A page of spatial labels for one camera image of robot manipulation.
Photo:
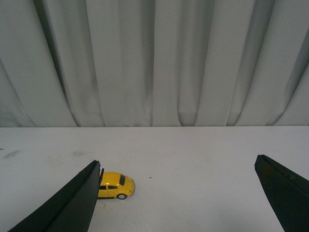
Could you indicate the white pleated curtain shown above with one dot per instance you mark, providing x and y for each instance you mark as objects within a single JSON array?
[{"x": 131, "y": 63}]

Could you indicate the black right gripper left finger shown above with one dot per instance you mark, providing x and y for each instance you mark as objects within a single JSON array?
[{"x": 71, "y": 208}]

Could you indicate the yellow beetle toy car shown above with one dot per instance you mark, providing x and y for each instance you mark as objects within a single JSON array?
[{"x": 116, "y": 186}]

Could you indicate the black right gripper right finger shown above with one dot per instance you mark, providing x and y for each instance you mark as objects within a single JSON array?
[{"x": 287, "y": 193}]

